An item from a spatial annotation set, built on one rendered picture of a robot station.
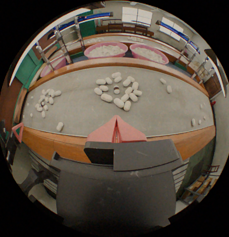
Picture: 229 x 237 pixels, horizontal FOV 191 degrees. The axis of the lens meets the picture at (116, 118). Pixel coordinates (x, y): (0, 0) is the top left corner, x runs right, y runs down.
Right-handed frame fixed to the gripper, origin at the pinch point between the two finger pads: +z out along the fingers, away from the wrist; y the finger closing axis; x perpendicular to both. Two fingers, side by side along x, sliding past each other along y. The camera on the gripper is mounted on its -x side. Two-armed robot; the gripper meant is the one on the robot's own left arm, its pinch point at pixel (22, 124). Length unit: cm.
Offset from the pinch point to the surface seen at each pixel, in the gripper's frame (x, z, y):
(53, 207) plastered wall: 146, -120, 96
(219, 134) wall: 70, -2, -482
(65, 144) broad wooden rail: 9.6, 4.0, -21.3
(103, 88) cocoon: -1.7, 19.2, -32.5
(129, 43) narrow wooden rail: -31, 56, -46
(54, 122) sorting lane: 7.1, 10.8, -12.4
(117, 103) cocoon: 1.9, 14.7, -37.3
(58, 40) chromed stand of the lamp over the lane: -29.8, 21.9, -11.4
